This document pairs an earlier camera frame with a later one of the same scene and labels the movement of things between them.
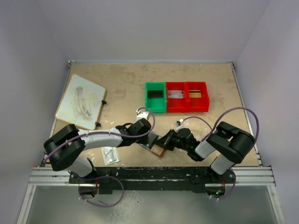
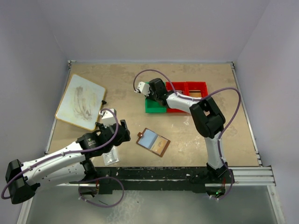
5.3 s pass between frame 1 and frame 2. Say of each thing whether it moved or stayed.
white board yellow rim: stayed
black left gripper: moved
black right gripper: moved
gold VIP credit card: stayed
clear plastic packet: stayed
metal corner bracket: stayed
